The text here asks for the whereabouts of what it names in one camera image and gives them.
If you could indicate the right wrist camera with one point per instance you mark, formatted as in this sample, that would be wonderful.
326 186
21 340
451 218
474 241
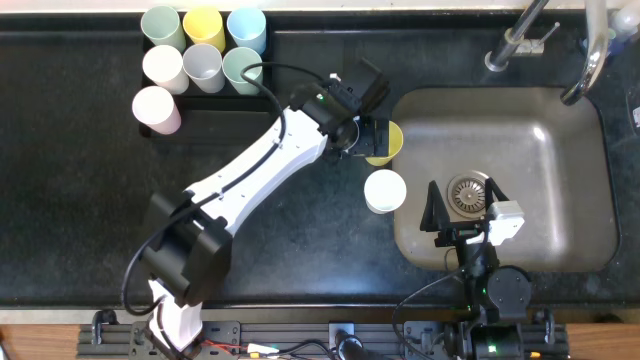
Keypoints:
505 220

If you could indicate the green cup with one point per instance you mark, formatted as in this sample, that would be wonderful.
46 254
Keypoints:
240 67
161 24

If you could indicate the blue cup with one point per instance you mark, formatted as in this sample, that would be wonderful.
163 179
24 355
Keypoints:
247 26

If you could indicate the steel tap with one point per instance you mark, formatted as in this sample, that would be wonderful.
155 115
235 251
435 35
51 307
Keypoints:
597 50

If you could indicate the mounting rail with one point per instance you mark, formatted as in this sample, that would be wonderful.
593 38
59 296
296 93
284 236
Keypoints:
280 334

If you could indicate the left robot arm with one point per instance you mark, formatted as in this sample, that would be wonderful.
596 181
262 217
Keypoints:
260 165

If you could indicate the pink cup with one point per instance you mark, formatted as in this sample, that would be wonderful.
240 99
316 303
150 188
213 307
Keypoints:
154 106

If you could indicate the steel sink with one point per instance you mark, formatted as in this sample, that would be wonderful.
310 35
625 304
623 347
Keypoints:
550 165

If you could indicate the white cup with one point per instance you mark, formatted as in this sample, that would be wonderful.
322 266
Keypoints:
163 66
385 190

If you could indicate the grey cup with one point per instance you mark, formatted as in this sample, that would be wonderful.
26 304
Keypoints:
202 64

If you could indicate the blue soap bottle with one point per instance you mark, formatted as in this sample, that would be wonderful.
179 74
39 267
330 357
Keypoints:
625 21

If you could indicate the yellow cup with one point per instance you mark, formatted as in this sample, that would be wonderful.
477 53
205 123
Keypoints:
203 24
396 142

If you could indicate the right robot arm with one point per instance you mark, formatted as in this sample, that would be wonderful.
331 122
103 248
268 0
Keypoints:
507 292

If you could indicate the black tray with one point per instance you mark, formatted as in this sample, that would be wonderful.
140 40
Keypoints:
225 120

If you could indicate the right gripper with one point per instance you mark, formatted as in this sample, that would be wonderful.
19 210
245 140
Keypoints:
452 236

